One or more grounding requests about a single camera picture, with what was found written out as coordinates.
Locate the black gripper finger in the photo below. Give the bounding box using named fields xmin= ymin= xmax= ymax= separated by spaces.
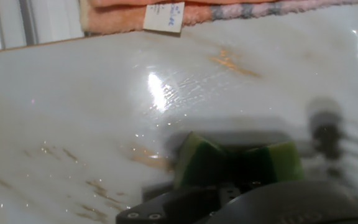
xmin=115 ymin=180 xmax=262 ymax=224

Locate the green sponge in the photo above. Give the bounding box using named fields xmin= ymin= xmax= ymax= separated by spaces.
xmin=172 ymin=131 xmax=306 ymax=190

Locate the orange striped cloth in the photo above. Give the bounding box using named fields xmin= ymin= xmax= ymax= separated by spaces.
xmin=79 ymin=0 xmax=358 ymax=35

